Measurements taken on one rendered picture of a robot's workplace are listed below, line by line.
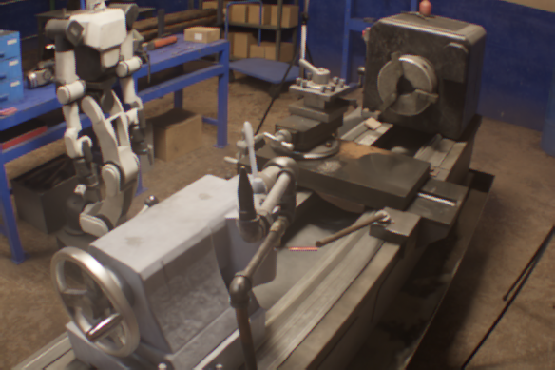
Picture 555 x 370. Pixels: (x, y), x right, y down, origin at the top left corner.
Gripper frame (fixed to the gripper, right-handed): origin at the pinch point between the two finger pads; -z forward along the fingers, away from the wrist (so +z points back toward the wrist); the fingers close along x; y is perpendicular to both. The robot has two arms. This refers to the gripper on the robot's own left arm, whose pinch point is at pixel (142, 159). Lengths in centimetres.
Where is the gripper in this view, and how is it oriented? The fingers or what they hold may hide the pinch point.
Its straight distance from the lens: 272.6
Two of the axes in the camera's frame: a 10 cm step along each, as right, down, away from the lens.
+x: 9.2, 0.0, -3.8
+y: 3.6, -3.7, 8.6
